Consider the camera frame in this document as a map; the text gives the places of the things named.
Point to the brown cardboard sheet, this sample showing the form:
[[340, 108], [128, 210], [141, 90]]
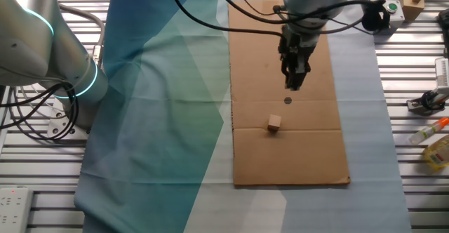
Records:
[[287, 156]]

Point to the grey box with green button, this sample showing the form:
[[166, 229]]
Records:
[[396, 15]]

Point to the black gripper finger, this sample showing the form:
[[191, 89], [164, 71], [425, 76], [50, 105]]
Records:
[[298, 81], [289, 80]]

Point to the white power strip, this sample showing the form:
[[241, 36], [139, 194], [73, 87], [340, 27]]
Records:
[[14, 210]]

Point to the black metal camera clamp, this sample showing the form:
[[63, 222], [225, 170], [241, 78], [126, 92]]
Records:
[[421, 105]]

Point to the yellow oil bottle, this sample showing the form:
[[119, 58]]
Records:
[[438, 154]]

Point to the blue green patterned cloth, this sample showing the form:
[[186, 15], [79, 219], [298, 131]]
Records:
[[158, 120]]

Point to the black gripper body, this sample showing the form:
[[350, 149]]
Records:
[[296, 55]]

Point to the small wooden cube block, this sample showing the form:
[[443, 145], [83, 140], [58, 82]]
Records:
[[274, 122]]

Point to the tan wooden box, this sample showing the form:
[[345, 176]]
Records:
[[410, 6]]

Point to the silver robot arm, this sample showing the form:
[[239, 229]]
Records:
[[35, 43]]

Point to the clear tube with orange cap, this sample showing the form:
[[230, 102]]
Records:
[[426, 132]]

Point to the black device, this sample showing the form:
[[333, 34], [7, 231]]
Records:
[[445, 19]]

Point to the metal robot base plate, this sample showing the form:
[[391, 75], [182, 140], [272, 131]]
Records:
[[58, 127]]

